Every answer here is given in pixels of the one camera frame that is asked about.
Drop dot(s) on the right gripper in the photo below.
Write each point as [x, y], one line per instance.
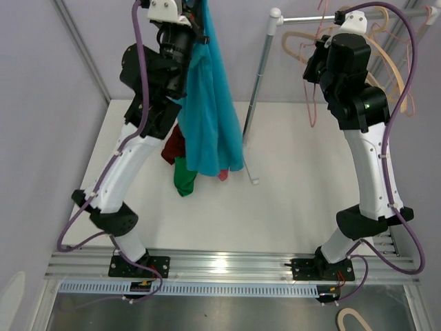
[320, 51]

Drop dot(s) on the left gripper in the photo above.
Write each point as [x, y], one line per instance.
[189, 30]

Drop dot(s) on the teal t shirt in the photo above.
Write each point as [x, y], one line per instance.
[208, 119]

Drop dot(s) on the maroon t shirt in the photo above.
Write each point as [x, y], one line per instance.
[174, 147]

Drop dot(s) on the green t shirt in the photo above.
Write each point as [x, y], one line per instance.
[183, 178]

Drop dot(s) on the pink t shirt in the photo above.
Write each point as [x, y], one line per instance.
[223, 175]

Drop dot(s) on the beige hanger with green shirt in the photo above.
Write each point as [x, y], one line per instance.
[375, 27]

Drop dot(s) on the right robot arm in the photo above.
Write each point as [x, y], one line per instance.
[339, 66]

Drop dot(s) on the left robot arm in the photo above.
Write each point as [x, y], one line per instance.
[158, 80]

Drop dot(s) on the beige hanger on floor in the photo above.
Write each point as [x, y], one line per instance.
[347, 315]

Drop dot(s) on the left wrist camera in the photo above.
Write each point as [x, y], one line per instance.
[166, 11]

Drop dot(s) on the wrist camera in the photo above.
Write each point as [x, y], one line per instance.
[354, 22]
[166, 11]

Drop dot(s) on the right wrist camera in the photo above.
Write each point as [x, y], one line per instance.
[354, 22]

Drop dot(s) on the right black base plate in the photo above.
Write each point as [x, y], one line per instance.
[306, 269]

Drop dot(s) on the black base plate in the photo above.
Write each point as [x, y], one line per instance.
[306, 269]
[138, 267]

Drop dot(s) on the aluminium mounting rail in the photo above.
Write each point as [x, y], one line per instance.
[219, 267]

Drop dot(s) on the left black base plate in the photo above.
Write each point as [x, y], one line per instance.
[138, 267]

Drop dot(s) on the white slotted cable duct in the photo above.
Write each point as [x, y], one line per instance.
[284, 290]

